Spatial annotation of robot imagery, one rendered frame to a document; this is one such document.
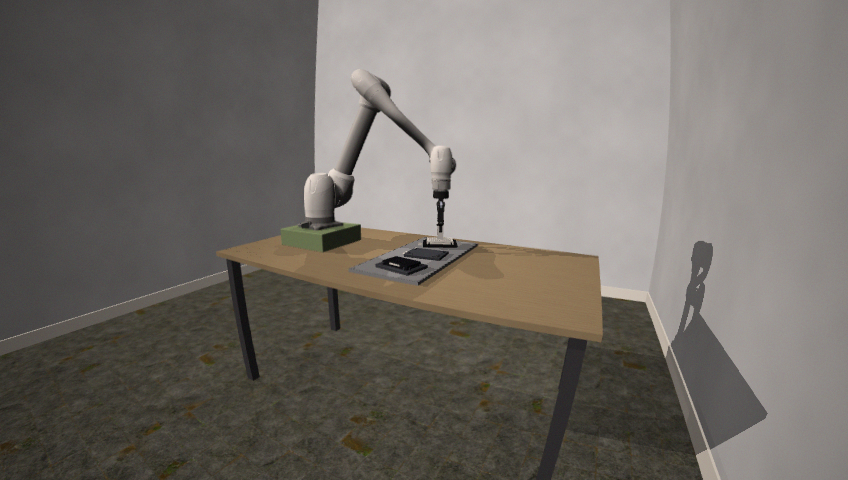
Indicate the black well plate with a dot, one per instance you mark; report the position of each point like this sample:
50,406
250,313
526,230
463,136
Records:
400,262

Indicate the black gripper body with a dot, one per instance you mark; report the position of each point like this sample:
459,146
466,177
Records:
440,195

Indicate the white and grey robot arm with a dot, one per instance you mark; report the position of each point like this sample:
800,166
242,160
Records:
322,193

